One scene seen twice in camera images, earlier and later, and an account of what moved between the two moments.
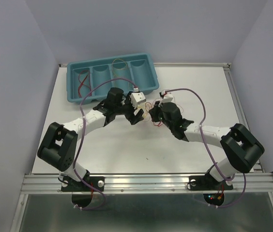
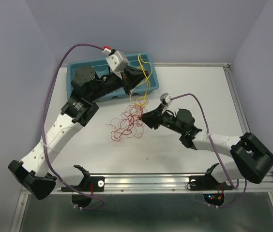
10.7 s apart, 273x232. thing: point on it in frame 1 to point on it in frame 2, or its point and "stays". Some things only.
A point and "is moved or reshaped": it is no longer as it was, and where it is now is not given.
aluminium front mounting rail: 256,183 stays
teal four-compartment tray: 139,69 stays
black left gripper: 130,117 to 131,76
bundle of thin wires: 145,108 is moved or reshaped
